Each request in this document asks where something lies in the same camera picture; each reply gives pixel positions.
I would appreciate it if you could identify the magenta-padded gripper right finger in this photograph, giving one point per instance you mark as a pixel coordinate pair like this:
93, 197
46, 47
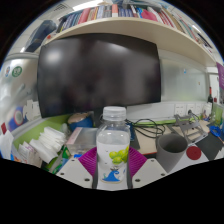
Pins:
150, 170

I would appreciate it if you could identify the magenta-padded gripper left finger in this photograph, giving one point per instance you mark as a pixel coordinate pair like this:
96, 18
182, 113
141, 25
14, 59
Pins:
75, 170

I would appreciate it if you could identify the clear plastic drink bottle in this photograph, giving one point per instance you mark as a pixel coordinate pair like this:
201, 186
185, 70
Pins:
113, 146

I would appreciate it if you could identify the grey cup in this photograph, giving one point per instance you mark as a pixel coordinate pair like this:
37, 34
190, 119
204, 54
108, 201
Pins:
170, 151

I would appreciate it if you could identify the clear plastic box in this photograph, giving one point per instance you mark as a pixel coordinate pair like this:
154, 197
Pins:
81, 140

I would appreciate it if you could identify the stack of white tissues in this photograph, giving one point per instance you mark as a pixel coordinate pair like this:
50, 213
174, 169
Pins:
48, 143

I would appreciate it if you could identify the flat round red coaster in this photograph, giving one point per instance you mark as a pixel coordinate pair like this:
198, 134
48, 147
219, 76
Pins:
193, 153

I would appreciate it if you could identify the blue round container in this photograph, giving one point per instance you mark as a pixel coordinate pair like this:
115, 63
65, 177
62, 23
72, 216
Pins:
81, 121

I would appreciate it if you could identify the silver laptop stand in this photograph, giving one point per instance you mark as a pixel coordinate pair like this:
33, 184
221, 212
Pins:
188, 128

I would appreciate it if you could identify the black desk mat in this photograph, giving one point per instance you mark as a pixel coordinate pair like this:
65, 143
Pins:
211, 146

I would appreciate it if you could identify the dark wine bottle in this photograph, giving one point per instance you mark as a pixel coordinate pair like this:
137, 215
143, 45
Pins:
210, 96

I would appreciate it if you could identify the black computer monitor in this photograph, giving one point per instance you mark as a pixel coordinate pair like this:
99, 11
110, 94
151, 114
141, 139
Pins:
96, 73

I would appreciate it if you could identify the shelf unit with books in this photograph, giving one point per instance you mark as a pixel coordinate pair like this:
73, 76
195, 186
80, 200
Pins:
133, 25

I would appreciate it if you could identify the ceiling light panels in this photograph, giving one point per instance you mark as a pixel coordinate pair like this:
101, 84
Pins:
86, 4

